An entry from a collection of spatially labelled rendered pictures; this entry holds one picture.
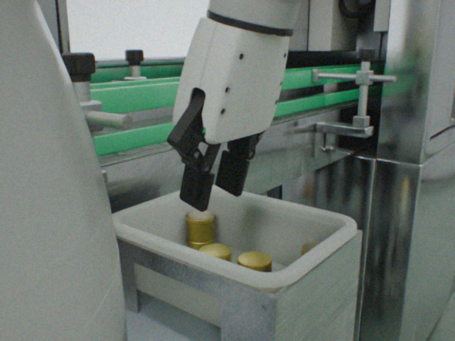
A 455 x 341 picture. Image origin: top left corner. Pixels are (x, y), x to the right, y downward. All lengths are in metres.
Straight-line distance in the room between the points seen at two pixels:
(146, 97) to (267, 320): 0.35
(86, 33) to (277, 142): 0.38
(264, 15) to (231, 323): 0.25
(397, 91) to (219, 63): 0.81
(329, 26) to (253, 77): 0.95
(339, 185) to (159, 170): 0.69
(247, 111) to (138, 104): 0.24
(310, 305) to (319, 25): 1.02
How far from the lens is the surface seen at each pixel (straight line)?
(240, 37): 0.36
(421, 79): 1.12
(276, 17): 0.37
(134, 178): 0.59
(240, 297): 0.39
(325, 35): 1.34
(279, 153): 0.86
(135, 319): 0.49
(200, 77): 0.37
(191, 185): 0.42
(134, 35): 0.82
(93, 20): 0.77
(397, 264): 1.24
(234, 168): 0.46
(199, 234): 0.56
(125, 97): 0.59
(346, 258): 0.48
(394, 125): 1.15
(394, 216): 1.19
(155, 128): 0.63
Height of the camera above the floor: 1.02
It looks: 16 degrees down
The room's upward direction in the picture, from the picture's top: straight up
